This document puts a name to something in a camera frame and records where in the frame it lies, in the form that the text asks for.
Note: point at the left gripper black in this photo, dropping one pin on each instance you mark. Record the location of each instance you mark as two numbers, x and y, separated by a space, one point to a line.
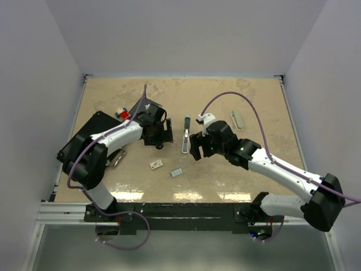
166 135

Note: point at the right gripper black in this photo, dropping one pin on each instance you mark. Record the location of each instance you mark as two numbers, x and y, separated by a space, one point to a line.
198 140

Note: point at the light blue stapler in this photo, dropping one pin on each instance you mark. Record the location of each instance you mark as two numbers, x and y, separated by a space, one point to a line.
186 135

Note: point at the white staple box sleeve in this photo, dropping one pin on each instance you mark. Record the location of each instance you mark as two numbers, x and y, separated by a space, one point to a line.
156 164

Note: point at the staple box tray with staples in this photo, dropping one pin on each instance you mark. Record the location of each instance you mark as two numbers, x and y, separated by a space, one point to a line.
176 172

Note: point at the black stapler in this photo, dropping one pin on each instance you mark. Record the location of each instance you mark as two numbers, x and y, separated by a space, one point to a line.
159 146

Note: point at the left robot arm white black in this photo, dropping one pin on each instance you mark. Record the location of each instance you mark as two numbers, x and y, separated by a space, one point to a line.
86 156

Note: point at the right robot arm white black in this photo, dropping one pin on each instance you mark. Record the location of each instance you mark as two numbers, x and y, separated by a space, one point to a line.
317 199

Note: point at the light green stapler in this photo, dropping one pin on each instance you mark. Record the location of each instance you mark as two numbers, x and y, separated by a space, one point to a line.
237 119

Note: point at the grey lego baseplate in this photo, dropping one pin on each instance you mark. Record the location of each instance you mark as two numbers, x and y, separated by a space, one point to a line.
141 104

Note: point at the red blue lego car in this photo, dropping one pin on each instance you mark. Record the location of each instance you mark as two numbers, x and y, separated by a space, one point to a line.
122 113

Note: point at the black flat case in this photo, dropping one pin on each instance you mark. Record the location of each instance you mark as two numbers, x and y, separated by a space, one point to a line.
98 123

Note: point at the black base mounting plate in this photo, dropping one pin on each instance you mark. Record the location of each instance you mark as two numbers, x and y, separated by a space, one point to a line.
238 218

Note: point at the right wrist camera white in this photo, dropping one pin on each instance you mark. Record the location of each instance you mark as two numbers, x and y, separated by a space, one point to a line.
206 119

